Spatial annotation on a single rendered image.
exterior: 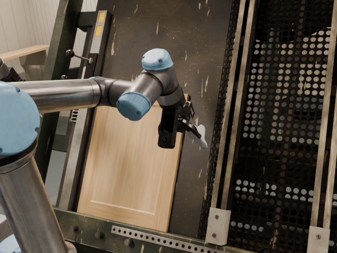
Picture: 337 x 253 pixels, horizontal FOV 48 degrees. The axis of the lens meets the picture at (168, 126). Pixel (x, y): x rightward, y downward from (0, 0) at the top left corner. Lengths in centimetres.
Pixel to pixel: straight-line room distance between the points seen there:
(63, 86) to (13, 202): 31
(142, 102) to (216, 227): 66
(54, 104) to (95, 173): 86
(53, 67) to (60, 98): 106
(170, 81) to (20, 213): 49
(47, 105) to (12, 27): 483
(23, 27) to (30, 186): 517
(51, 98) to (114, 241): 87
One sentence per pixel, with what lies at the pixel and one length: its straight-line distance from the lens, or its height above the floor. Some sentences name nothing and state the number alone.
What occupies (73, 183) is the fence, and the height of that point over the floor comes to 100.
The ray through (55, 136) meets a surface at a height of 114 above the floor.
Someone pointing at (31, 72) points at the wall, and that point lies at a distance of 592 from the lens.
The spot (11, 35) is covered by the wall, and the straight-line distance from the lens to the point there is 569.
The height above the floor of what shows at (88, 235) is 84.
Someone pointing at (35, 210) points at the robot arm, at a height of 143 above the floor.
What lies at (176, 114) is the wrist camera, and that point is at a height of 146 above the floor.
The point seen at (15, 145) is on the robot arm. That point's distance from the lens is 68.
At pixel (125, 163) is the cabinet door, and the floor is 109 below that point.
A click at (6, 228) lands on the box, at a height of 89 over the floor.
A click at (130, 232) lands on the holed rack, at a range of 159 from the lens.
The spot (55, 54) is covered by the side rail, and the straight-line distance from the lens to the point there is 200.
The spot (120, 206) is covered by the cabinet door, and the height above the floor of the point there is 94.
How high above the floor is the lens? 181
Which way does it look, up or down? 21 degrees down
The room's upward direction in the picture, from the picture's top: 5 degrees counter-clockwise
